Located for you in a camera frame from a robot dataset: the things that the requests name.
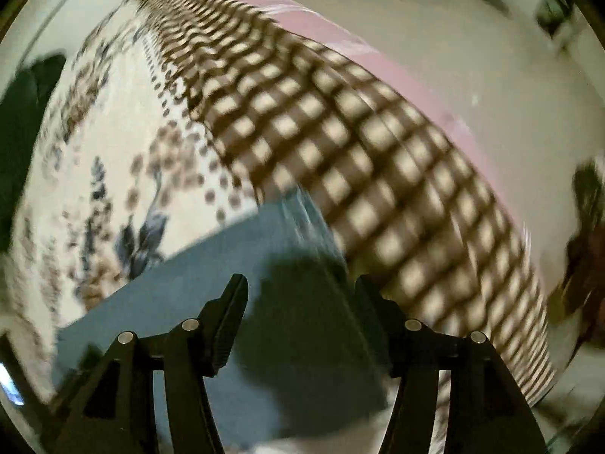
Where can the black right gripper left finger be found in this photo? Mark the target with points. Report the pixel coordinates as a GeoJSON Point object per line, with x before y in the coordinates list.
{"type": "Point", "coordinates": [114, 410]}

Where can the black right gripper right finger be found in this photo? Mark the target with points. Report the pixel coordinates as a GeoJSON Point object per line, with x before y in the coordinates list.
{"type": "Point", "coordinates": [486, 410]}

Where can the blue denim pants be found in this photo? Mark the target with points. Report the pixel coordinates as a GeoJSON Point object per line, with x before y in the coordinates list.
{"type": "Point", "coordinates": [302, 376]}

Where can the brown checkered bedsheet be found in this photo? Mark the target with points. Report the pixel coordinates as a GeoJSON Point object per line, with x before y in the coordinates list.
{"type": "Point", "coordinates": [253, 111]}

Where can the white floral blanket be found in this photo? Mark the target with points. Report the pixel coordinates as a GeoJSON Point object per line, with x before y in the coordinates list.
{"type": "Point", "coordinates": [125, 170]}

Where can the pink mattress cover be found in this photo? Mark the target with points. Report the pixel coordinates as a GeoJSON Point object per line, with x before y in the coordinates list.
{"type": "Point", "coordinates": [297, 18]}

